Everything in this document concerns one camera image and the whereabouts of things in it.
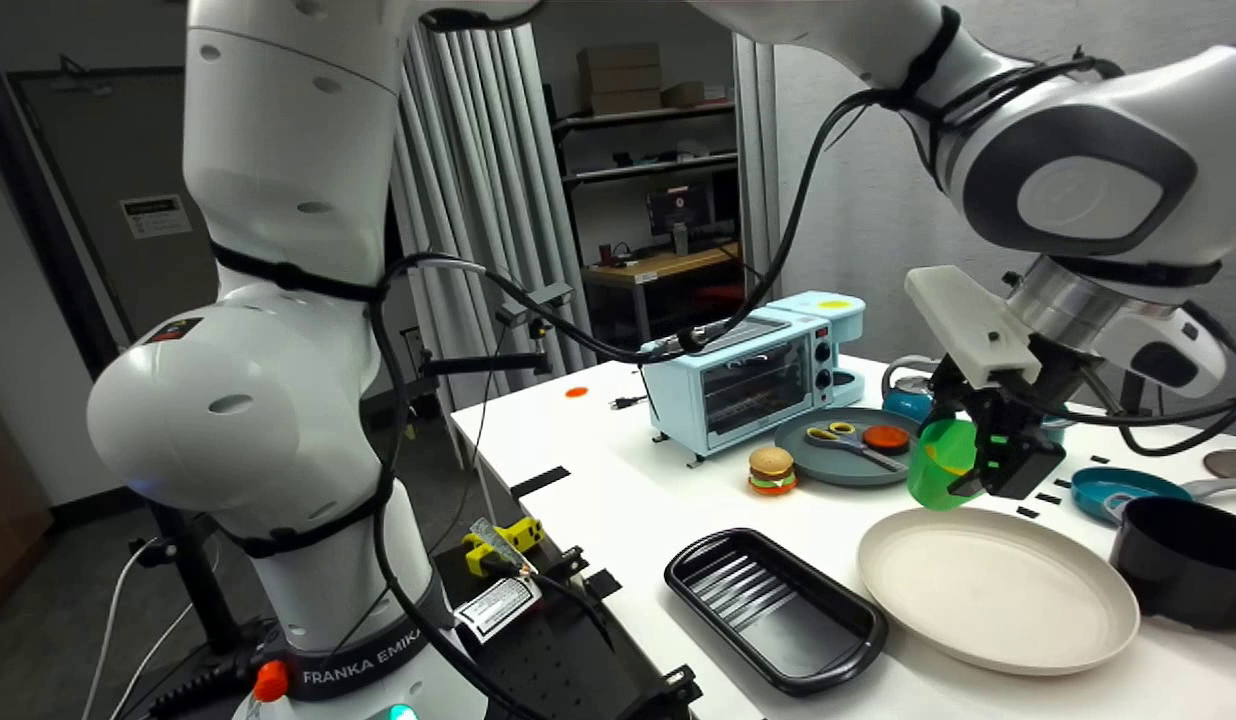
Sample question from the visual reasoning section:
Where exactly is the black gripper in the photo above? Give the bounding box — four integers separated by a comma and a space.
930, 337, 1087, 499

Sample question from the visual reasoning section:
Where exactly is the green plastic cup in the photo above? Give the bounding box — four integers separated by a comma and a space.
907, 420, 978, 511

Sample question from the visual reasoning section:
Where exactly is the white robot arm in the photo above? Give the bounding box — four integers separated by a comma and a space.
87, 0, 1236, 720

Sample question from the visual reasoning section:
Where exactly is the beige round plate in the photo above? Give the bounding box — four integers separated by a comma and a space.
857, 509, 1141, 678

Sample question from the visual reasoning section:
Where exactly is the grey plate under oven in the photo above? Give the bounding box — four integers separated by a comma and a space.
775, 410, 917, 487

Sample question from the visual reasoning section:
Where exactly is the black cup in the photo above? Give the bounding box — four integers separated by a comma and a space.
1113, 496, 1236, 631

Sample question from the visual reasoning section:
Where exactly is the teal small bowl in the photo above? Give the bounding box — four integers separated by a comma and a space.
1071, 465, 1184, 527

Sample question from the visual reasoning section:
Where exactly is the teal pot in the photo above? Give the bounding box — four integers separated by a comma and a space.
885, 375, 934, 427

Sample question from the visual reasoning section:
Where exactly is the red toy patty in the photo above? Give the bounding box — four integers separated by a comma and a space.
861, 420, 911, 458

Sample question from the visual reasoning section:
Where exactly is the light blue toaster oven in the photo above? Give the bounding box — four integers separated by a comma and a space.
642, 291, 865, 462

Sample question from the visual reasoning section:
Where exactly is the toy hamburger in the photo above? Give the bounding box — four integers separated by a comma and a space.
749, 443, 798, 496

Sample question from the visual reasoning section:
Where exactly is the black plastic tray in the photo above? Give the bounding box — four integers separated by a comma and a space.
665, 527, 888, 698

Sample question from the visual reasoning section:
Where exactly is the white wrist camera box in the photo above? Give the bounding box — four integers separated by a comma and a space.
906, 266, 1042, 390

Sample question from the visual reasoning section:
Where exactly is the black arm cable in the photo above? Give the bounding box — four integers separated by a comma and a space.
361, 77, 1236, 720

